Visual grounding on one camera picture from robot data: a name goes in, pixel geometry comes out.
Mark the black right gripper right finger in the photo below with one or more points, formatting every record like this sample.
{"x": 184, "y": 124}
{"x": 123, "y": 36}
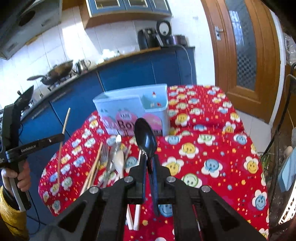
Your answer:
{"x": 160, "y": 190}

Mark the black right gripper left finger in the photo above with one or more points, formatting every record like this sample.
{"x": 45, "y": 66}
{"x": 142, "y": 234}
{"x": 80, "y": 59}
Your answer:
{"x": 136, "y": 191}

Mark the black plastic spoon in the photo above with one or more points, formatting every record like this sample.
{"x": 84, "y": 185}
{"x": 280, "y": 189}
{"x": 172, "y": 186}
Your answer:
{"x": 147, "y": 143}

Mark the silver metal fork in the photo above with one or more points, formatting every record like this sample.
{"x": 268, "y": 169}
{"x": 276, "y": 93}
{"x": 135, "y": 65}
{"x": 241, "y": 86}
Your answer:
{"x": 103, "y": 164}

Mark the yellow sleeve forearm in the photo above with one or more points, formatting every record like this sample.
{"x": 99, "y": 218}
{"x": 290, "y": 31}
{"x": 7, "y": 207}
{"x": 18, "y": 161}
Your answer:
{"x": 13, "y": 222}

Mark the blue lower kitchen cabinets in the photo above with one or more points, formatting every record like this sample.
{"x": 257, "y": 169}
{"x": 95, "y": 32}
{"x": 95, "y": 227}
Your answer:
{"x": 168, "y": 65}

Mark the white ceramic spoon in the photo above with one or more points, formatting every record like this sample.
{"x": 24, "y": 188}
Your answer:
{"x": 119, "y": 158}

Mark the white chopstick pair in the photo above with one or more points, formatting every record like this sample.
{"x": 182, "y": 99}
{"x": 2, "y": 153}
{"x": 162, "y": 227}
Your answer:
{"x": 133, "y": 223}

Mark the red smiley flower tablecloth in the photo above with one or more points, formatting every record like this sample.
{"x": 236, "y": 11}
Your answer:
{"x": 206, "y": 145}

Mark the light blue utensil organizer box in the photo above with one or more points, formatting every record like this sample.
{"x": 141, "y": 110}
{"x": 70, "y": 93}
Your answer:
{"x": 119, "y": 109}

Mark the gas stove burner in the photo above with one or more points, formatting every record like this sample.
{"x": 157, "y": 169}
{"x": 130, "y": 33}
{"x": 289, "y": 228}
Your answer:
{"x": 71, "y": 76}

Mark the dark wok on stove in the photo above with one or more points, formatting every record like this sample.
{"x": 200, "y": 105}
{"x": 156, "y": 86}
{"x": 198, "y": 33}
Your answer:
{"x": 55, "y": 74}

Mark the stainless steel kettle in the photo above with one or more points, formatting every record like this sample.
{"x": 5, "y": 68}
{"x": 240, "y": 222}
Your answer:
{"x": 82, "y": 66}

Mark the dark cooking pot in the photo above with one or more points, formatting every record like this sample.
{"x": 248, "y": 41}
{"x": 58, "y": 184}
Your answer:
{"x": 177, "y": 40}

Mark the black air fryer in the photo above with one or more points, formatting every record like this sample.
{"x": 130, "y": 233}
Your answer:
{"x": 147, "y": 38}

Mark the round black white appliance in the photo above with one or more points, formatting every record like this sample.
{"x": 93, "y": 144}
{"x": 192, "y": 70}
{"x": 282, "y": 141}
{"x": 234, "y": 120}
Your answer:
{"x": 163, "y": 32}

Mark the grey range hood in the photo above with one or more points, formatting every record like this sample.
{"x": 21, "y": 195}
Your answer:
{"x": 39, "y": 17}

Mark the wooden door with glass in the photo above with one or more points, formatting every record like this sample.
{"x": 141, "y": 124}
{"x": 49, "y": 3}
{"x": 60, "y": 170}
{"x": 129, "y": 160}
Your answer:
{"x": 247, "y": 59}

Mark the silver door handle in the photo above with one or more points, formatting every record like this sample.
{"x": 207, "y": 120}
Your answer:
{"x": 218, "y": 32}

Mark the blue upper wall cabinets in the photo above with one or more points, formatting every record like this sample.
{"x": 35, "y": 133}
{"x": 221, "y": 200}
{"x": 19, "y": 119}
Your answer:
{"x": 95, "y": 13}

